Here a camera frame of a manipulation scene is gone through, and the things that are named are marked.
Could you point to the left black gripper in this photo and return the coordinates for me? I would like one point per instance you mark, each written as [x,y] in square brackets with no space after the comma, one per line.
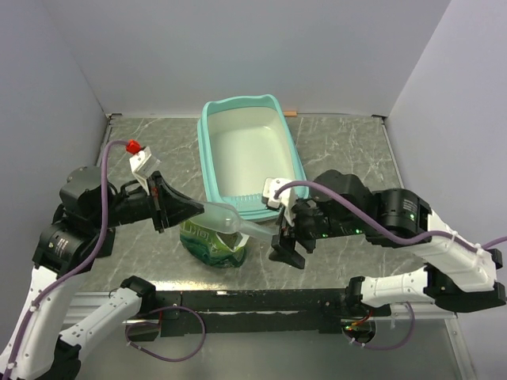
[167,203]

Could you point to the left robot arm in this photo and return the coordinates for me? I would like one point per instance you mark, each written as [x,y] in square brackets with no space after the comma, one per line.
[83,228]

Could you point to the green litter bag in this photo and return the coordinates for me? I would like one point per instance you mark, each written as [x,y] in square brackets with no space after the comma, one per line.
[212,248]

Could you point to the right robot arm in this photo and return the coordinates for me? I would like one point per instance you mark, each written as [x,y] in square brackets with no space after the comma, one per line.
[457,275]

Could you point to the teal litter box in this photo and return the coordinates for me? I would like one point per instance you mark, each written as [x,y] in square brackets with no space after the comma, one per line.
[242,142]

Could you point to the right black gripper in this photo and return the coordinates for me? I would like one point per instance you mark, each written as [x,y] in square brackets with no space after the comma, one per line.
[284,246]

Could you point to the clear plastic scoop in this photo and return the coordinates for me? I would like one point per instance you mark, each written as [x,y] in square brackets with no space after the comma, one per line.
[223,218]

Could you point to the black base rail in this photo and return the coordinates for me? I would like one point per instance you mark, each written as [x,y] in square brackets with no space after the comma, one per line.
[256,311]

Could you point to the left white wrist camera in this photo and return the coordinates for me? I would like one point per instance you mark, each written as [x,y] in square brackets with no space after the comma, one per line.
[142,162]

